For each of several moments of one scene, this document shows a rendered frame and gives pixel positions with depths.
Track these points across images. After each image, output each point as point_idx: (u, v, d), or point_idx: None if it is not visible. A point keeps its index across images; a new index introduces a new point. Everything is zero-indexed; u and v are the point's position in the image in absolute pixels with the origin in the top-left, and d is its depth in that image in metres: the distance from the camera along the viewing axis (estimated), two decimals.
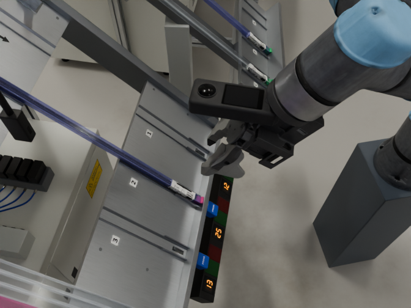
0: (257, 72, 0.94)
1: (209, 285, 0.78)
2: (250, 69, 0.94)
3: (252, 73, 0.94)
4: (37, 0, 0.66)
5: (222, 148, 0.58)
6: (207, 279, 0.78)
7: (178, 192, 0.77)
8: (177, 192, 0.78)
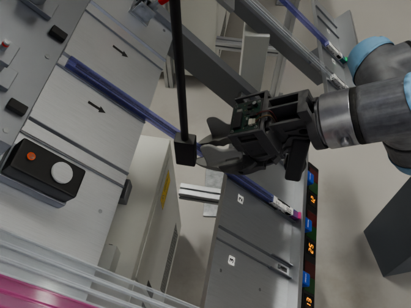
0: (340, 82, 0.92)
1: (309, 303, 0.76)
2: (334, 80, 0.92)
3: (336, 83, 0.92)
4: (150, 13, 0.64)
5: None
6: (306, 297, 0.76)
7: (277, 208, 0.76)
8: (277, 208, 0.76)
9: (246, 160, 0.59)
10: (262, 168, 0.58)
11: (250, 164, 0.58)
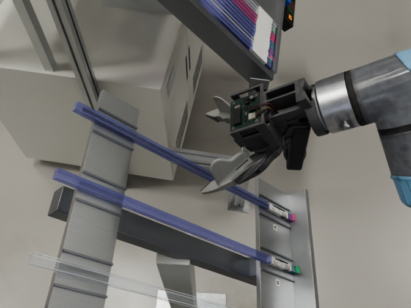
0: None
1: None
2: None
3: None
4: None
5: None
6: None
7: (274, 214, 0.82)
8: (273, 214, 0.82)
9: (257, 157, 0.58)
10: (275, 157, 0.58)
11: (263, 157, 0.57)
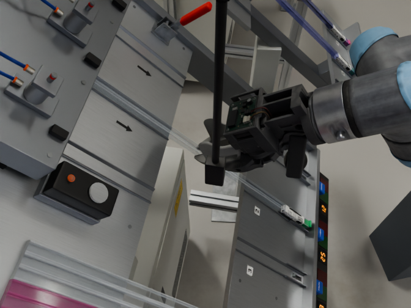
0: (292, 216, 0.77)
1: None
2: (284, 212, 0.77)
3: (287, 216, 0.77)
4: (172, 33, 0.66)
5: None
6: (319, 304, 0.79)
7: (336, 35, 1.08)
8: (335, 35, 1.08)
9: (244, 157, 0.58)
10: (259, 166, 0.58)
11: (247, 161, 0.58)
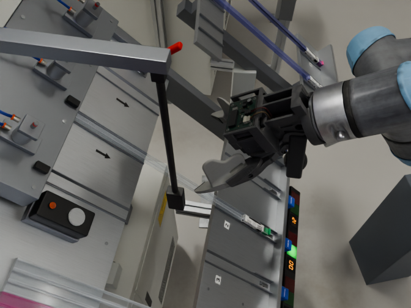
0: (252, 224, 0.84)
1: None
2: (244, 222, 0.83)
3: (247, 224, 0.84)
4: None
5: None
6: None
7: (309, 57, 1.15)
8: (309, 57, 1.15)
9: (251, 162, 0.57)
10: (270, 162, 0.57)
11: (257, 162, 0.56)
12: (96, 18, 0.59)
